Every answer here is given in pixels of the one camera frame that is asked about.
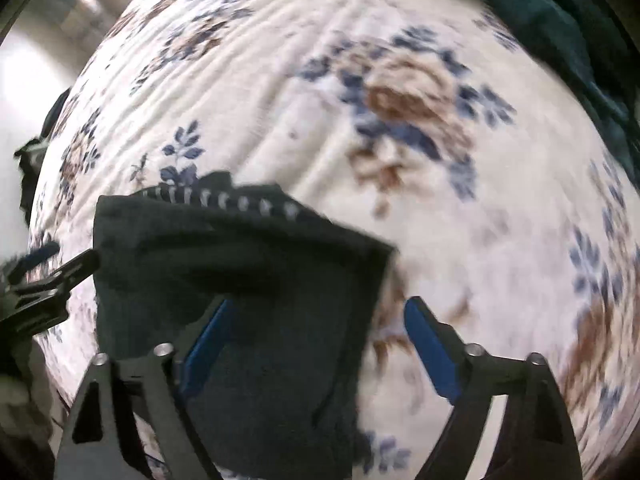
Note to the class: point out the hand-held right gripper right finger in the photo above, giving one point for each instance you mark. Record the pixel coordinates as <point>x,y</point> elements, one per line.
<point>430,355</point>

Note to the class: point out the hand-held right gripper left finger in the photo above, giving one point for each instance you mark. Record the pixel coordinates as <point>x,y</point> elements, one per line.
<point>205,350</point>

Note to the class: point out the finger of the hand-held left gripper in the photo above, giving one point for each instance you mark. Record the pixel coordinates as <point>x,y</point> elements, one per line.
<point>70,270</point>
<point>35,259</point>

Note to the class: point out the dark striped sweater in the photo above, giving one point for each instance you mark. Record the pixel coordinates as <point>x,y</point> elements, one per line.
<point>280,385</point>

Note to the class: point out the person's left forearm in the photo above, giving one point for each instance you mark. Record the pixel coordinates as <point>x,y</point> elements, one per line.
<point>22,400</point>

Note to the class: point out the floral bed cover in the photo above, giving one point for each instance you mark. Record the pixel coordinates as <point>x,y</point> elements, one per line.
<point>300,110</point>

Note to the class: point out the teal fleece blanket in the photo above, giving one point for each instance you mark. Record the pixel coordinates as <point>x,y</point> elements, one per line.
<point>565,25</point>

